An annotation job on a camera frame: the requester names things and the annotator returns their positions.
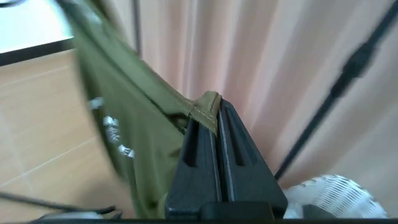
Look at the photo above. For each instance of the green printed t-shirt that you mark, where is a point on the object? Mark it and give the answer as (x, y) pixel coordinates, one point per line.
(140, 124)

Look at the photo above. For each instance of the beige curtain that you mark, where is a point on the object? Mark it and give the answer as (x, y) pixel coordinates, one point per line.
(264, 62)

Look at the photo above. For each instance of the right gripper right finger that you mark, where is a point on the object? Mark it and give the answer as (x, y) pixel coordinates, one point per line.
(248, 186)

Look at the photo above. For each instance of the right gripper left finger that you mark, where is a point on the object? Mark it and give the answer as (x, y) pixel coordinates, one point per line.
(192, 186)

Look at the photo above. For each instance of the white laundry basket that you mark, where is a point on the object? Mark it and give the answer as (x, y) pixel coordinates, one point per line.
(335, 193)

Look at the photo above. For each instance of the black clothes rack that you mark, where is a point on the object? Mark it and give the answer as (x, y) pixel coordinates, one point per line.
(354, 67)

